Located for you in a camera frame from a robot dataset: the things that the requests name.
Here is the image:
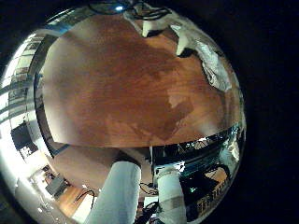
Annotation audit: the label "black looped cable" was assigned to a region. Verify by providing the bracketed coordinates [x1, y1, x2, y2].
[139, 181, 157, 197]

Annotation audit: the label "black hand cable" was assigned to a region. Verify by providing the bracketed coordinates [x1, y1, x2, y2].
[88, 1, 172, 21]

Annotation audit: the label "black floor cable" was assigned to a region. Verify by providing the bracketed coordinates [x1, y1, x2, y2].
[74, 189, 96, 209]

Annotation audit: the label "black control box blue lights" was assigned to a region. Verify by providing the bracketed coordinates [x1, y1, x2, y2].
[178, 167, 219, 213]

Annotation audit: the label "aluminium frame rail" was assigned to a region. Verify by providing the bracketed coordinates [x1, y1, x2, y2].
[34, 15, 85, 41]

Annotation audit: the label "black monitor screen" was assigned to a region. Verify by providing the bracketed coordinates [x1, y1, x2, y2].
[10, 122, 40, 160]

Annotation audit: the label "orange perforated panel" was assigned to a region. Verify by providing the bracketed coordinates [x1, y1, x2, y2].
[195, 167, 232, 216]

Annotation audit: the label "metal shelving rack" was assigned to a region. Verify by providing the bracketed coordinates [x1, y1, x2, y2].
[1, 34, 41, 122]

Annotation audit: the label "grey box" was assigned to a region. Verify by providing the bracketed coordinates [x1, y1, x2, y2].
[45, 175, 68, 199]

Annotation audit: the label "white red-striped shirt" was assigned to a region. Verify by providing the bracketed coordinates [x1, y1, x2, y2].
[169, 24, 233, 92]

